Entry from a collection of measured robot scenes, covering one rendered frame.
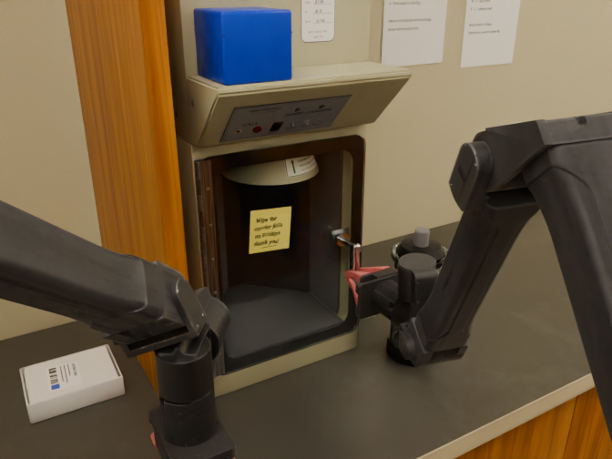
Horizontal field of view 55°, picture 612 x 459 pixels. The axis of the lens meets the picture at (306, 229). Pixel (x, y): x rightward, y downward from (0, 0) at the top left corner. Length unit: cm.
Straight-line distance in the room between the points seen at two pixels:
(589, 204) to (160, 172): 52
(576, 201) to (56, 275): 39
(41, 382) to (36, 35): 64
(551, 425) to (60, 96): 118
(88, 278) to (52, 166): 84
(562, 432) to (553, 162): 96
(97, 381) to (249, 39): 66
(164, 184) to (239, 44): 21
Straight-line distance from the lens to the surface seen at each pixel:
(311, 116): 91
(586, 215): 49
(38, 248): 45
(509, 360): 126
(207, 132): 84
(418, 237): 110
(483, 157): 56
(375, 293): 98
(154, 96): 77
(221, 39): 78
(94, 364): 118
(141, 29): 76
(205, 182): 91
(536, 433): 131
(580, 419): 142
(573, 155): 50
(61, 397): 113
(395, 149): 168
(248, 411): 108
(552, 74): 209
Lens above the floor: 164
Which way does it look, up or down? 23 degrees down
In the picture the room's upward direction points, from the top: straight up
